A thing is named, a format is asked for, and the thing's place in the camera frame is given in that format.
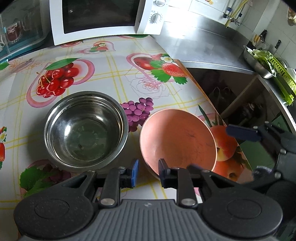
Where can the clear cup storage cabinet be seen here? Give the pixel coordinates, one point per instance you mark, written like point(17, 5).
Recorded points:
point(24, 26)

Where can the stainless steel counter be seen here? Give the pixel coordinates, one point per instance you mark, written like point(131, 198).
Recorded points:
point(215, 60)

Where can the fruit print tablecloth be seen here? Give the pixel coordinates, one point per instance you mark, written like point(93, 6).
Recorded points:
point(136, 72)

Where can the white microwave oven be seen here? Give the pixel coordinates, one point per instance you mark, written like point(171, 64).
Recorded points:
point(78, 20)

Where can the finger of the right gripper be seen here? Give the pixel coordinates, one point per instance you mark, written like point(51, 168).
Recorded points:
point(242, 133)

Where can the green dish rack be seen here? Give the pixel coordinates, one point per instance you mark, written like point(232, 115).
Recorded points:
point(287, 83)

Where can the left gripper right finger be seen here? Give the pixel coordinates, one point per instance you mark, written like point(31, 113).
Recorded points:
point(180, 180)

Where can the pink plastic bowl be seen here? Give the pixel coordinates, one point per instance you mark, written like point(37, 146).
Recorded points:
point(178, 137)

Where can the stainless steel bowl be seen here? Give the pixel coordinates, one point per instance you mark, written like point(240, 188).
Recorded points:
point(85, 131)

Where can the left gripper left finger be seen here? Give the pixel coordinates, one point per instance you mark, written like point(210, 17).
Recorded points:
point(117, 179)

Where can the steel tray with greens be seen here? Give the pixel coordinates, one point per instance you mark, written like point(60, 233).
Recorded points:
point(256, 65)

